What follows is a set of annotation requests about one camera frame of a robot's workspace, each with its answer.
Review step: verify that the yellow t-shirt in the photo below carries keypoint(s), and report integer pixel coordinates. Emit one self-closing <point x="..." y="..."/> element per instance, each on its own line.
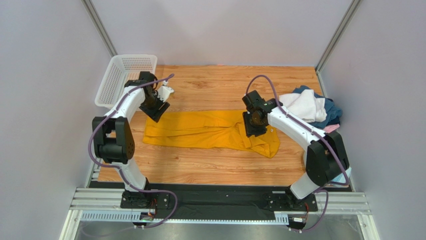
<point x="208" y="130"/>

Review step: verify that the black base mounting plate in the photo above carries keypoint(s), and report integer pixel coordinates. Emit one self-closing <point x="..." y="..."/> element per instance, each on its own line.
<point x="220" y="202"/>

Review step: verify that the white t-shirt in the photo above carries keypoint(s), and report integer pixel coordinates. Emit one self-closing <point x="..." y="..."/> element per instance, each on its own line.
<point x="305" y="105"/>

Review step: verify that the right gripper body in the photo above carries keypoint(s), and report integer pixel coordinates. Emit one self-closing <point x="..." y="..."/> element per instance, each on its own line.
<point x="254" y="126"/>

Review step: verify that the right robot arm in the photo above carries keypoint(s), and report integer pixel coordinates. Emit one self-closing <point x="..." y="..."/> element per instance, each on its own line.
<point x="325" y="156"/>

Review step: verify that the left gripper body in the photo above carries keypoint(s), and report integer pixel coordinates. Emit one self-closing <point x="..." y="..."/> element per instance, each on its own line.
<point x="152" y="106"/>

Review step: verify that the white plastic basket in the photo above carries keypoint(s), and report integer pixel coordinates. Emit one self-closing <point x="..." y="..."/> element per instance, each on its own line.
<point x="121" y="68"/>

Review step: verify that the blue t-shirt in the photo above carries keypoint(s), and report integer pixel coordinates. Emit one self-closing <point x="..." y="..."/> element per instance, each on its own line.
<point x="333" y="113"/>

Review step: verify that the pink garment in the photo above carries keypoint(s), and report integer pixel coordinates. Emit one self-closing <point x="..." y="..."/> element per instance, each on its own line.
<point x="331" y="128"/>

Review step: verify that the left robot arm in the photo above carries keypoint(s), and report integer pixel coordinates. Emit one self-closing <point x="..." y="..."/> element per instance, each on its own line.
<point x="112" y="145"/>

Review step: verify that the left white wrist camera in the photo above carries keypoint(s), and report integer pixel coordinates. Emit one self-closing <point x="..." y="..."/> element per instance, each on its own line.
<point x="164" y="92"/>

